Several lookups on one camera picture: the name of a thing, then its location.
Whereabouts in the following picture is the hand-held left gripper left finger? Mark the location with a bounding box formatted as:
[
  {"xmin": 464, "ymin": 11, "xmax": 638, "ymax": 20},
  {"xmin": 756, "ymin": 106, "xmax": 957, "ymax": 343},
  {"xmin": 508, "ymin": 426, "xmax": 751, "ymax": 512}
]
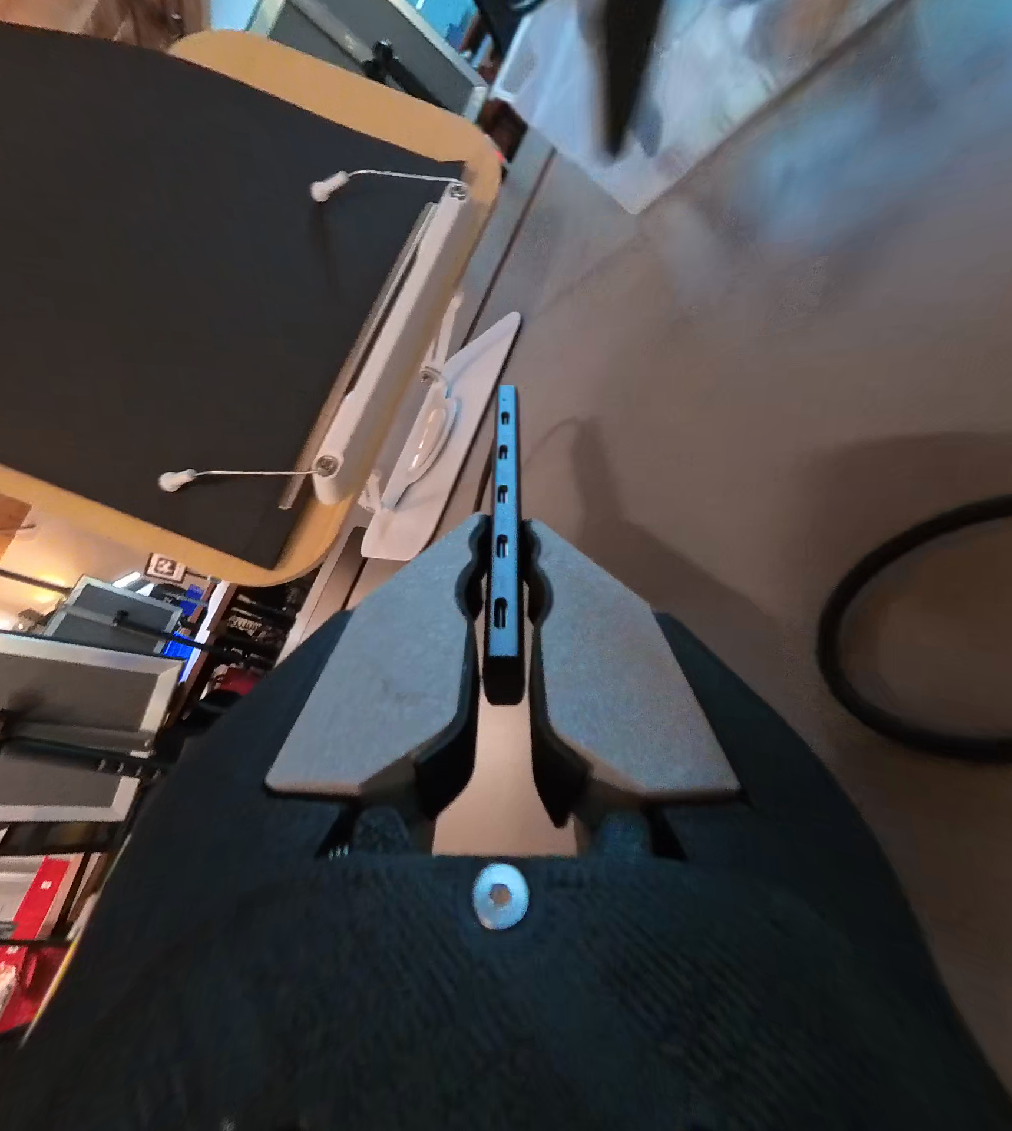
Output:
[{"xmin": 264, "ymin": 514, "xmax": 482, "ymax": 818}]

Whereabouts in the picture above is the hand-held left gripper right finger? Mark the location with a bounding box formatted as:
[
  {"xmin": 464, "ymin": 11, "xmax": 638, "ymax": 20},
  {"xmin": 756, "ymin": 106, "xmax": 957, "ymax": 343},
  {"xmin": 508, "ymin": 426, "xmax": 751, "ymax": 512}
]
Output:
[{"xmin": 526, "ymin": 515, "xmax": 743, "ymax": 829}]

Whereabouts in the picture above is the grey metal case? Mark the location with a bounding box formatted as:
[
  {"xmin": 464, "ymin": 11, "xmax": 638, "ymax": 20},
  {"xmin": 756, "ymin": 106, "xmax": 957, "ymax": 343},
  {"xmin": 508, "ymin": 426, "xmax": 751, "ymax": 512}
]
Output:
[{"xmin": 0, "ymin": 619, "xmax": 184, "ymax": 827}]

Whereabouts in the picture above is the red box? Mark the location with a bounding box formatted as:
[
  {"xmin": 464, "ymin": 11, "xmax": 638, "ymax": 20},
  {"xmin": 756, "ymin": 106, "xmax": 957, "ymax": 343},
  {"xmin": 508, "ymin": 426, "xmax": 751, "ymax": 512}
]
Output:
[{"xmin": 0, "ymin": 852, "xmax": 83, "ymax": 1044}]

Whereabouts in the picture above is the black mat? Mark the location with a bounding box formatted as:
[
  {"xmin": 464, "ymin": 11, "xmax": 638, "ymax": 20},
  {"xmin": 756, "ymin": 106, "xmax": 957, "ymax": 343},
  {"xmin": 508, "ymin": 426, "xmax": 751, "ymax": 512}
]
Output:
[{"xmin": 0, "ymin": 13, "xmax": 467, "ymax": 571}]

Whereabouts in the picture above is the thick black cable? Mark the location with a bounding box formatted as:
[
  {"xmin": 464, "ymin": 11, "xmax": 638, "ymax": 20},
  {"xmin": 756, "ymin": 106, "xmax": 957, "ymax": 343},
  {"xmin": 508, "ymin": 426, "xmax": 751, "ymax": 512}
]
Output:
[{"xmin": 815, "ymin": 484, "xmax": 1012, "ymax": 765}]

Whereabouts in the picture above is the white clamp bracket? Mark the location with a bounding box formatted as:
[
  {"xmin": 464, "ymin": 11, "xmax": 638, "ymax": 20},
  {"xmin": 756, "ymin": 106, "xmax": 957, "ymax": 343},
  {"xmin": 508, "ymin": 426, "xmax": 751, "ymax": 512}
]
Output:
[{"xmin": 158, "ymin": 168, "xmax": 472, "ymax": 514}]

